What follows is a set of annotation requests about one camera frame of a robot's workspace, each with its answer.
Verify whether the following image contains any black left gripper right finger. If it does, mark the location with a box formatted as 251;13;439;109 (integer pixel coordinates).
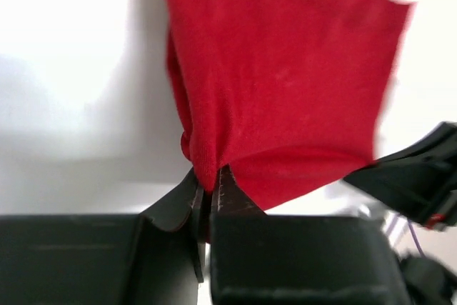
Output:
210;167;411;305

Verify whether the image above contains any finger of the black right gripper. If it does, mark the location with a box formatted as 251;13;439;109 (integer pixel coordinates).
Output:
343;121;456;231

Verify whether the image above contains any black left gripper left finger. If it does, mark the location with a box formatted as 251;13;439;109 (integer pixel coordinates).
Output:
1;172;204;304

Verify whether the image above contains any red t shirt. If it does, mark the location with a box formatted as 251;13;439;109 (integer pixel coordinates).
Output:
166;0;409;209

